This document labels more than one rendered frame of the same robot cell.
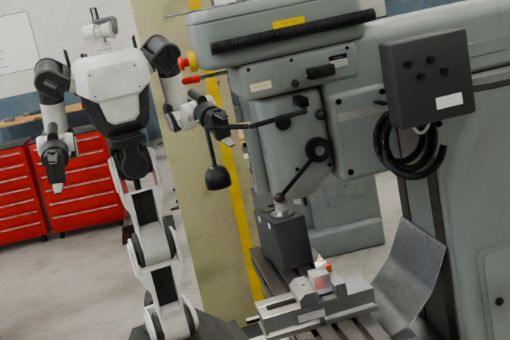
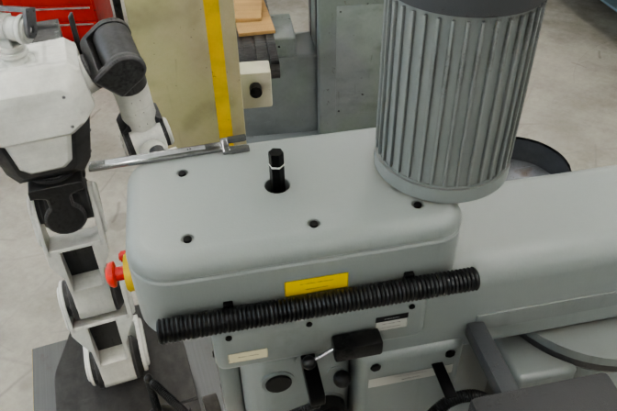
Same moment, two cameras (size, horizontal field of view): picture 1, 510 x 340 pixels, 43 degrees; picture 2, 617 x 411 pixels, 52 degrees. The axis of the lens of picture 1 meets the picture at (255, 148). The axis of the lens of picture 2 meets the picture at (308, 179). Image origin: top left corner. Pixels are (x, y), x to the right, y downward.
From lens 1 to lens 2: 1.28 m
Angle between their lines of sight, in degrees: 26
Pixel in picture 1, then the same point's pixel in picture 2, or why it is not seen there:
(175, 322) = (118, 371)
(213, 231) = not seen: hidden behind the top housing
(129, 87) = (54, 128)
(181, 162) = (157, 87)
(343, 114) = (378, 380)
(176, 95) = (137, 116)
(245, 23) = (232, 284)
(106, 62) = (14, 90)
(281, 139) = (271, 397)
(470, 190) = not seen: outside the picture
